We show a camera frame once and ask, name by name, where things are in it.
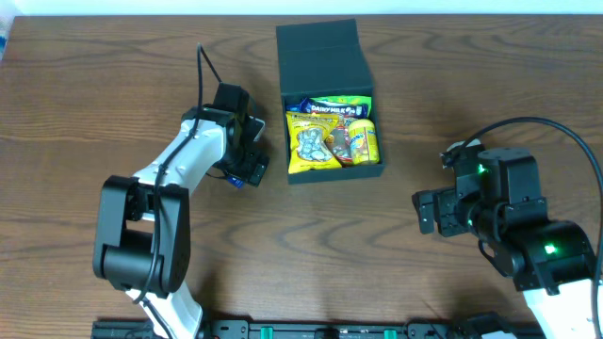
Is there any blue Eclipse mint tin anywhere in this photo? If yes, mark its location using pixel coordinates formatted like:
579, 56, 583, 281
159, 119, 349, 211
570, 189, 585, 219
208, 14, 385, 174
226, 175, 245, 189

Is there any yellow Hacks candy bag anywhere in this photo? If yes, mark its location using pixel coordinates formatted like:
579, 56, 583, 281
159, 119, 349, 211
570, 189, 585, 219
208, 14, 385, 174
285, 111, 342, 174

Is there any yellow gum bottle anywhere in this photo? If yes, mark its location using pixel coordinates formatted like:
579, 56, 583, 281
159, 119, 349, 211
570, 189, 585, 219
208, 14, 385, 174
348, 119, 381, 166

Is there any purple Dairy Milk bar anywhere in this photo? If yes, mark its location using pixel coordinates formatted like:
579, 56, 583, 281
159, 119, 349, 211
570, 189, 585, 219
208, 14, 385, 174
300, 98, 370, 119

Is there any green Haribo gummy bag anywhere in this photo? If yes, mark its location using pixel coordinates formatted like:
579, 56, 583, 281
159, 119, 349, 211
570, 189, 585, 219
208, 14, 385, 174
310, 95, 373, 166

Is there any dark green box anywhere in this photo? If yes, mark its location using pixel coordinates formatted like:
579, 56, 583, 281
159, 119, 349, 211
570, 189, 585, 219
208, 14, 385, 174
275, 19, 386, 185

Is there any blue Oreo cookie pack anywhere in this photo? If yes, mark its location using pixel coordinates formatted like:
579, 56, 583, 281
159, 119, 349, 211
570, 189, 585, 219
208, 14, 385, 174
285, 104, 303, 112

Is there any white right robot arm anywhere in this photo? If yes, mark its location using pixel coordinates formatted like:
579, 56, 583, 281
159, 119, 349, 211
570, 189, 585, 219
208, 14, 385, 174
412, 142, 595, 338

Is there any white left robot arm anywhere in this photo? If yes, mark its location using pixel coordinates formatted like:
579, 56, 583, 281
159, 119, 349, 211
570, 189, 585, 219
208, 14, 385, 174
91, 83, 269, 338

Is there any black mounting rail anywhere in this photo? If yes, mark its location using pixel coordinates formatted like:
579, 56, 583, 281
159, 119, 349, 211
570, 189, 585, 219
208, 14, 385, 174
90, 313, 543, 339

